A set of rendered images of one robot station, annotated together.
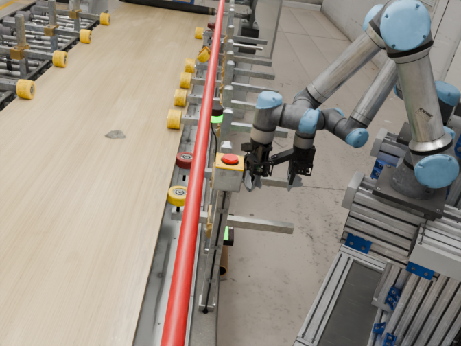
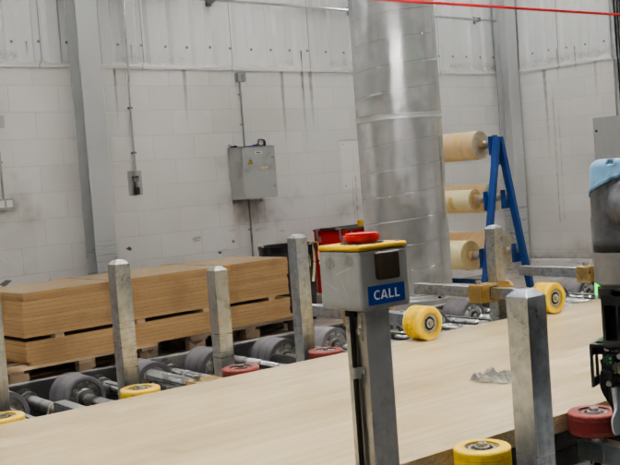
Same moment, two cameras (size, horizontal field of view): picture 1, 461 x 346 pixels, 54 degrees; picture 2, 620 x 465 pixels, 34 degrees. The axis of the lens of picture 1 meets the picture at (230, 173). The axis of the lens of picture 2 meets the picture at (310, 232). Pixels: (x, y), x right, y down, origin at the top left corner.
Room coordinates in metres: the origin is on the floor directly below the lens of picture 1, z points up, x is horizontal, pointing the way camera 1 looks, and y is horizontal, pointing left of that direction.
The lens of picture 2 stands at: (0.35, -0.89, 1.29)
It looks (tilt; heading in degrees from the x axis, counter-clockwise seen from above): 3 degrees down; 57
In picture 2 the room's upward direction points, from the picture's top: 4 degrees counter-clockwise
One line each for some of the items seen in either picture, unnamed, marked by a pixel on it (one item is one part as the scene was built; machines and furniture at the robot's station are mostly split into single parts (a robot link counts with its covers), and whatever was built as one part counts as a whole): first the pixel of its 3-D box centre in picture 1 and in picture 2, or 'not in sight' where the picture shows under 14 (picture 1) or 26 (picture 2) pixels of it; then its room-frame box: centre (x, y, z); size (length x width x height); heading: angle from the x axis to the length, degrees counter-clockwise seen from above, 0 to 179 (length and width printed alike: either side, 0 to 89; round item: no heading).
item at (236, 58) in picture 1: (243, 59); not in sight; (2.79, 0.04, 0.95); 0.36 x 0.03 x 0.03; 94
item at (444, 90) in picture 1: (440, 100); not in sight; (1.81, -0.80, 1.21); 0.13 x 0.12 x 0.14; 37
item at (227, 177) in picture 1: (228, 173); (363, 277); (0.98, 0.01, 1.18); 0.07 x 0.07 x 0.08; 4
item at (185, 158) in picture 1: (185, 167); (595, 444); (1.52, 0.18, 0.85); 0.08 x 0.08 x 0.11
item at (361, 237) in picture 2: (230, 159); (361, 240); (0.98, 0.01, 1.22); 0.04 x 0.04 x 0.02
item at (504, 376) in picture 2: (115, 132); (494, 373); (1.60, 0.49, 0.91); 0.09 x 0.07 x 0.02; 117
